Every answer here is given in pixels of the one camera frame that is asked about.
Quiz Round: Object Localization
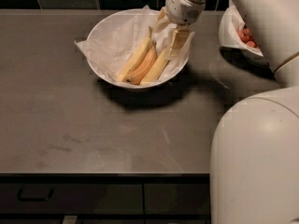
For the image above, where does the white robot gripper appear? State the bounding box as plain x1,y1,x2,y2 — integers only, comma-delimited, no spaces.
152,0,206,60

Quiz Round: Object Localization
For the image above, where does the yellow banana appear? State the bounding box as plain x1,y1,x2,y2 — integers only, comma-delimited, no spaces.
116,26,152,82
140,48,168,86

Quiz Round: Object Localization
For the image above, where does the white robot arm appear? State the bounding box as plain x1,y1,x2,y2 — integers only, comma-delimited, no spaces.
209,0,299,224

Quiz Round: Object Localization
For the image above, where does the white bowl with bananas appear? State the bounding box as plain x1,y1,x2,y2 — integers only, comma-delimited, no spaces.
77,7,194,91

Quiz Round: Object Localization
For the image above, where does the middle orange-yellow banana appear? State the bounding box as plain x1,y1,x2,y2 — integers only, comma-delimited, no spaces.
126,41,157,85

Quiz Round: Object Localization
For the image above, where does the white paper in strawberry bowl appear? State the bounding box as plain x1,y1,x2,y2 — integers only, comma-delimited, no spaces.
219,1,263,59

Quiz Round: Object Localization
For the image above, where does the white bowl with strawberries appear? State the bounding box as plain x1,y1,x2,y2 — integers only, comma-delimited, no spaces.
219,6,268,68

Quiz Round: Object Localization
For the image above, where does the white paper liner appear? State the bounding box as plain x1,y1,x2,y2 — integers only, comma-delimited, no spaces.
77,7,194,91

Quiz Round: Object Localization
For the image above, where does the right dark drawer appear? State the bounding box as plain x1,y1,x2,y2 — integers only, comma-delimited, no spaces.
144,184,210,215

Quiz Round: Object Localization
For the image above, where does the dark drawer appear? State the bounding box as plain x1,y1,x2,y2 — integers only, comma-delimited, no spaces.
144,184,210,215
0,183,143,215

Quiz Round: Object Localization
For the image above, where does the left dark drawer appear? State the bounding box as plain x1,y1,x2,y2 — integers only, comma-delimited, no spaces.
0,183,143,215

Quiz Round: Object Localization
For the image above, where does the left black drawer handle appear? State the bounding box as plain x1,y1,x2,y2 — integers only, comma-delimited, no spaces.
17,186,54,202

